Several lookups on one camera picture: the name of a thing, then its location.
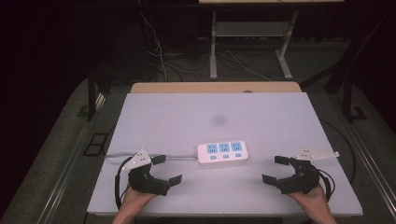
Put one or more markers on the white metal desk frame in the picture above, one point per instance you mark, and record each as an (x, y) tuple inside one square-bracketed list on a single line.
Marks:
[(249, 29)]

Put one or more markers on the white foam board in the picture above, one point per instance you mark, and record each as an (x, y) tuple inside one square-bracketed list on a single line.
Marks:
[(218, 112)]

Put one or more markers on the person's right hand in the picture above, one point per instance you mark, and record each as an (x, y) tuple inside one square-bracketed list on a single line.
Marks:
[(313, 199)]

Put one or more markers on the wooden table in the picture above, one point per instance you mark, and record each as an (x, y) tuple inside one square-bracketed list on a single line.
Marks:
[(202, 87)]

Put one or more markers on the aluminium floor rail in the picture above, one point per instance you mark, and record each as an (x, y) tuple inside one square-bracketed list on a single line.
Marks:
[(68, 158), (370, 158)]

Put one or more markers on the white power strip blue sockets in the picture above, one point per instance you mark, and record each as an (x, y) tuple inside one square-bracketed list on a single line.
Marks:
[(222, 154)]

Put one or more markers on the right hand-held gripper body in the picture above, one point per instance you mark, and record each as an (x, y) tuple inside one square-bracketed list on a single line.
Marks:
[(303, 182)]

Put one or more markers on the black metal stand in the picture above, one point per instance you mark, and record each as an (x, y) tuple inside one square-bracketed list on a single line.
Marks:
[(91, 96), (348, 102)]

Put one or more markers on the black rectangular floor frame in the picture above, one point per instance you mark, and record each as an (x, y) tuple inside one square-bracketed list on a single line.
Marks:
[(96, 144)]

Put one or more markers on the person's left hand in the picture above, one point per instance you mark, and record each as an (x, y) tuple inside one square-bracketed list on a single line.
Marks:
[(134, 199)]

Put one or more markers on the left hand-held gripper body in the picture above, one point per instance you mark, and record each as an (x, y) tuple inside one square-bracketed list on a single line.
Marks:
[(146, 182)]

